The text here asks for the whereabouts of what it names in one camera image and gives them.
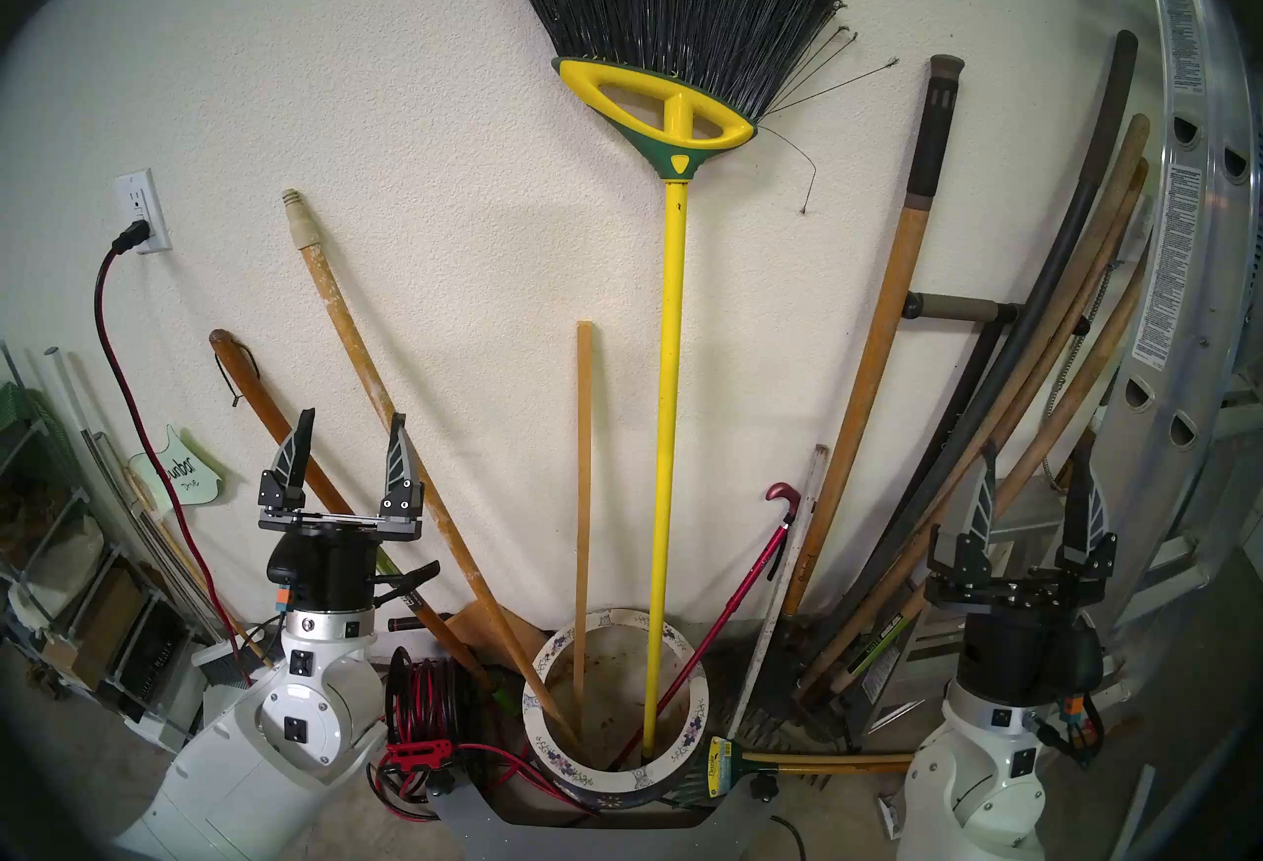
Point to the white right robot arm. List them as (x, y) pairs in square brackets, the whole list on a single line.
[(977, 770)]

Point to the aluminium extension ladder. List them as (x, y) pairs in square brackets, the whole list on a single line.
[(1184, 178)]

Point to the yellow broom with black bristles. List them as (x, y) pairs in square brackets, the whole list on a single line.
[(671, 375)]

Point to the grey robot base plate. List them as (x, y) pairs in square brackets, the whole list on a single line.
[(612, 834)]

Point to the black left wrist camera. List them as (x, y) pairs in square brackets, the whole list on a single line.
[(284, 568)]

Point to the red metal cane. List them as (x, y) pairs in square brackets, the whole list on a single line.
[(730, 602)]

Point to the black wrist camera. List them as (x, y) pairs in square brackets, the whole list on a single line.
[(284, 568), (1085, 662)]

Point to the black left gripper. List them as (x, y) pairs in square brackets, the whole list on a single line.
[(335, 573)]

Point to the paint-speckled wooden pole threaded tip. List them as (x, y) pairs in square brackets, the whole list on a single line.
[(345, 316)]

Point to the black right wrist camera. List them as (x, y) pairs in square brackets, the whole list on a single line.
[(1085, 662)]

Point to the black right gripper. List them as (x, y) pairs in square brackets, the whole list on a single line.
[(1016, 642)]

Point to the brown cardboard piece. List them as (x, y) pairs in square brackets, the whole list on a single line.
[(503, 637)]

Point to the white plastic pipe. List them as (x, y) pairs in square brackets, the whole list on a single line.
[(74, 395)]

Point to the thin flat wooden stick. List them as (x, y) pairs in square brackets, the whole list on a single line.
[(584, 474)]

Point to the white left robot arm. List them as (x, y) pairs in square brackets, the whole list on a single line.
[(296, 741)]

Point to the white wall outlet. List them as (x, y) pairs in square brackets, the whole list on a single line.
[(143, 203)]

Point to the white floral ceramic pot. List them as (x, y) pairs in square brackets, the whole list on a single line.
[(553, 752)]

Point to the pale green name sign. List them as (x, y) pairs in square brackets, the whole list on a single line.
[(183, 474)]

